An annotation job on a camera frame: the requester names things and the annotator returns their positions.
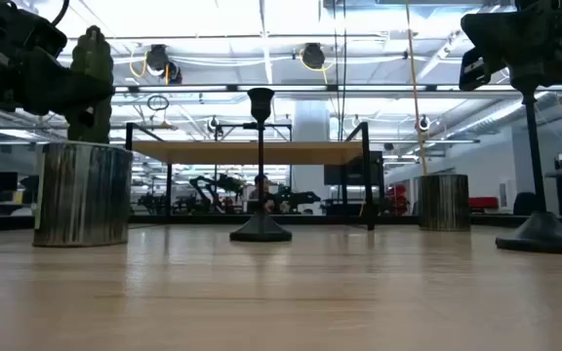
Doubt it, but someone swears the yellow hanging cable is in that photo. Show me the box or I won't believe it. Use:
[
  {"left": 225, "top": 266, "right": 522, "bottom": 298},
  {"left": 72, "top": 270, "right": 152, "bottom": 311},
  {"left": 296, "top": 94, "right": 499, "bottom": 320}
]
[{"left": 404, "top": 0, "right": 429, "bottom": 176}]

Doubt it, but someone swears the black candlestick holder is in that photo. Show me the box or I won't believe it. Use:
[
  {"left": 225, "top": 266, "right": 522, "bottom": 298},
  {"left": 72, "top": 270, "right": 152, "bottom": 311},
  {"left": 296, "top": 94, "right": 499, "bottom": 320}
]
[
  {"left": 229, "top": 87, "right": 293, "bottom": 244},
  {"left": 495, "top": 80, "right": 562, "bottom": 255}
]

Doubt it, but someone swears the black ceiling cord reel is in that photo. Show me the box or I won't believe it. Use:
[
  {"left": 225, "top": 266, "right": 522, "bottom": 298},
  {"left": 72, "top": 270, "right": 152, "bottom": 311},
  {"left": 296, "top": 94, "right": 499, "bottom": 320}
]
[
  {"left": 144, "top": 44, "right": 183, "bottom": 85},
  {"left": 301, "top": 42, "right": 327, "bottom": 70}
]

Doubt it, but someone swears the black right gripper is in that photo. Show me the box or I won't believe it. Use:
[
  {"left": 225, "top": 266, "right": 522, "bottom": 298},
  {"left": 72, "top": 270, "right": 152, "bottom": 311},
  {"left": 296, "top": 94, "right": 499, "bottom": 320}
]
[{"left": 459, "top": 0, "right": 562, "bottom": 93}]

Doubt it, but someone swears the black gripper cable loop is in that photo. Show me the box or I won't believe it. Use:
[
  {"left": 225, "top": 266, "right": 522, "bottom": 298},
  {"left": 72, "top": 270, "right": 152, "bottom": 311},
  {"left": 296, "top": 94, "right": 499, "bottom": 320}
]
[{"left": 50, "top": 0, "right": 71, "bottom": 26}]

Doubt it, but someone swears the black background monitor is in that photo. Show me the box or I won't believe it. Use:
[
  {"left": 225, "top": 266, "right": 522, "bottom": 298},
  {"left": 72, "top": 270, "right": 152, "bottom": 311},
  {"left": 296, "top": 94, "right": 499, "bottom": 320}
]
[{"left": 323, "top": 150, "right": 384, "bottom": 187}]

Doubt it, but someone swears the green cactus plant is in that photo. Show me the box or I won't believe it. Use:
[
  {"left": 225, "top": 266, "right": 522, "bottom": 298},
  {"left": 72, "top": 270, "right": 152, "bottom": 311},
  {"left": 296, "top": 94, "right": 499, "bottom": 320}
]
[{"left": 65, "top": 24, "right": 115, "bottom": 144}]

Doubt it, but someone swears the green candle jar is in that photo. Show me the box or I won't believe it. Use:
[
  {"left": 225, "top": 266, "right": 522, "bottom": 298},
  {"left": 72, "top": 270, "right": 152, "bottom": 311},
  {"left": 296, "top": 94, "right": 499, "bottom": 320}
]
[
  {"left": 417, "top": 174, "right": 471, "bottom": 232},
  {"left": 32, "top": 140, "right": 134, "bottom": 248}
]

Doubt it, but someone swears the person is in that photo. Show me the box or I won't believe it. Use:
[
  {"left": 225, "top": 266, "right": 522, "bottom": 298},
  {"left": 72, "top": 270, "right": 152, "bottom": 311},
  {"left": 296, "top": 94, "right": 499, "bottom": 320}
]
[{"left": 249, "top": 174, "right": 277, "bottom": 215}]

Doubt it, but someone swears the black office chair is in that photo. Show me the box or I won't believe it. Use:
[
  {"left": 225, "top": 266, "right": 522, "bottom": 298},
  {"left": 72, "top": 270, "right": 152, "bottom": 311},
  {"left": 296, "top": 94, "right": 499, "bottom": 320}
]
[{"left": 512, "top": 191, "right": 539, "bottom": 216}]

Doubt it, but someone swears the red seat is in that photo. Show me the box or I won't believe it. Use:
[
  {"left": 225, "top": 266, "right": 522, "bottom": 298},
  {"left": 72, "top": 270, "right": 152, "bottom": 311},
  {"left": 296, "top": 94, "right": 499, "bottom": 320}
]
[{"left": 468, "top": 196, "right": 500, "bottom": 212}]

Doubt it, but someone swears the wooden shelf with black legs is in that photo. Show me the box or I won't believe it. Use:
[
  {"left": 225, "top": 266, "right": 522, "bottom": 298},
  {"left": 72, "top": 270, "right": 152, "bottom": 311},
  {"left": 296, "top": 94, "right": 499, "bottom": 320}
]
[{"left": 124, "top": 121, "right": 376, "bottom": 231}]

